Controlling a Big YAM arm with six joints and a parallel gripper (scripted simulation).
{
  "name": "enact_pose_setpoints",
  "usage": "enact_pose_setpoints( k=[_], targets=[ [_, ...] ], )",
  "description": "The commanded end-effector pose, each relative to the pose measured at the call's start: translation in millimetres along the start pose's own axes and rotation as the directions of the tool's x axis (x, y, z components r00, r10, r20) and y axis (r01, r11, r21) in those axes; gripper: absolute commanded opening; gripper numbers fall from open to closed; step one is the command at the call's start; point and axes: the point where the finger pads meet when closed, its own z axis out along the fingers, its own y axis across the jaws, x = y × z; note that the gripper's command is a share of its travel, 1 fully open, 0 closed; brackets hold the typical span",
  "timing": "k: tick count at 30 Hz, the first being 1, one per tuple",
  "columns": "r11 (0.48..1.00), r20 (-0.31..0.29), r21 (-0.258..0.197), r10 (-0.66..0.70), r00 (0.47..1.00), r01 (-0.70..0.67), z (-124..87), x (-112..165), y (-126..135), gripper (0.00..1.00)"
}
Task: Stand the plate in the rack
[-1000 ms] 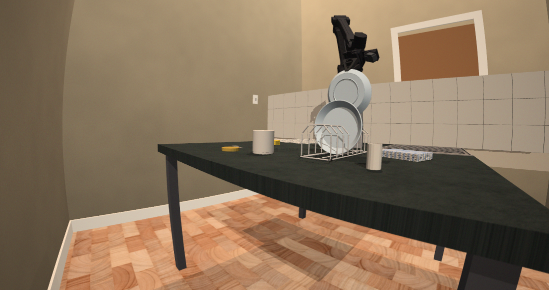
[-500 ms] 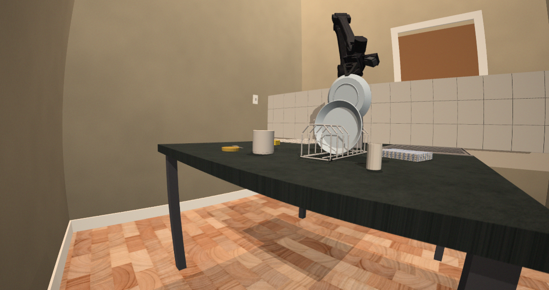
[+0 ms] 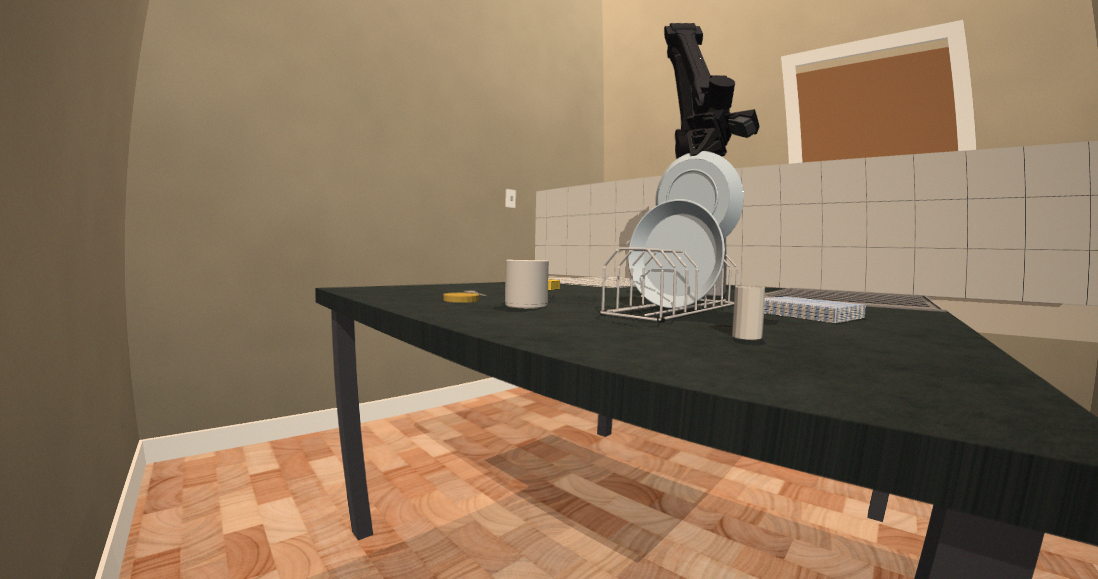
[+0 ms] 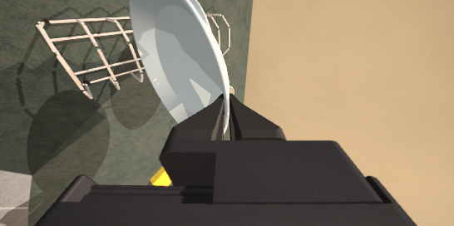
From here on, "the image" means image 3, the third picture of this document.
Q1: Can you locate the white round plate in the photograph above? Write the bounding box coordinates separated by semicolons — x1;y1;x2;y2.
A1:
628;199;725;309
656;151;744;240

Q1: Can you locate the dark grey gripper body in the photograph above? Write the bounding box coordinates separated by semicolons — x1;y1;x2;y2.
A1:
686;112;727;157

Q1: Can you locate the orange round disc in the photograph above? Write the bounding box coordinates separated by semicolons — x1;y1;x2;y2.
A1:
444;293;479;303

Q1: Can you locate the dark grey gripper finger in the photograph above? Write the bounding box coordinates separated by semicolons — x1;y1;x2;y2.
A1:
694;140;721;152
686;129;718;156

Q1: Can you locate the beige tiled wall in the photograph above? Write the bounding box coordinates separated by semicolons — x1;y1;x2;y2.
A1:
535;141;1098;342

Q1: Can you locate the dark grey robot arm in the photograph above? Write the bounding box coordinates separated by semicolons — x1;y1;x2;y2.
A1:
664;23;760;159

